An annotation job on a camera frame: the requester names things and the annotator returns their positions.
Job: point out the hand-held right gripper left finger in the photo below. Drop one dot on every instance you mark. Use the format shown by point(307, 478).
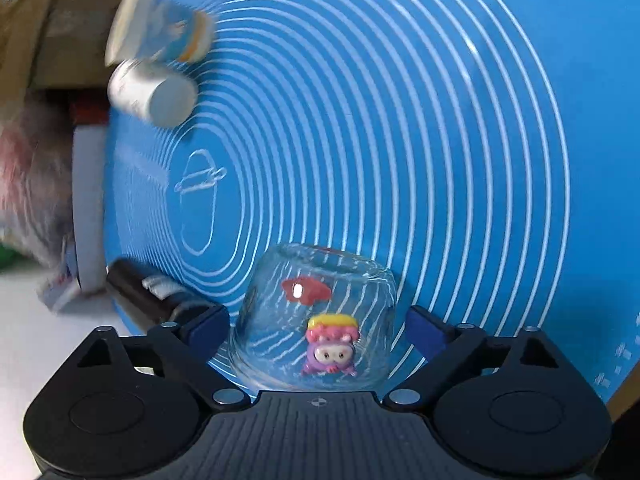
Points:
point(207, 321)

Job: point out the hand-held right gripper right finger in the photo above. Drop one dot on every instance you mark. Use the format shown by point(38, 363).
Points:
point(422, 327)

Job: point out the clear glass cup cartoon print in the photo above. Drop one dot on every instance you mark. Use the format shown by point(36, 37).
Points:
point(316, 317)

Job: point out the white cylindrical cup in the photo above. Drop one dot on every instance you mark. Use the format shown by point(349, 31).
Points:
point(150, 91)

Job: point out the blue and white printed cup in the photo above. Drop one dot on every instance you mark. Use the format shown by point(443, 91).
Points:
point(157, 22)

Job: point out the dark brown bottle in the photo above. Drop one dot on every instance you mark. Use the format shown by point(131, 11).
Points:
point(150, 294)

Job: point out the small printed packet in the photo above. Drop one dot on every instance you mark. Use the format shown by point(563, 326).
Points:
point(59, 287)

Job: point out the blue silicone baking mat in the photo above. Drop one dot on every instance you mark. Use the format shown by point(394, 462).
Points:
point(380, 125)

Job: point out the crumpled plastic bag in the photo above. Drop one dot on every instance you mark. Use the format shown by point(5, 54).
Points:
point(32, 180)

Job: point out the cardboard box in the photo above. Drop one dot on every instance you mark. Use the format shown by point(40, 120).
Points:
point(55, 20)

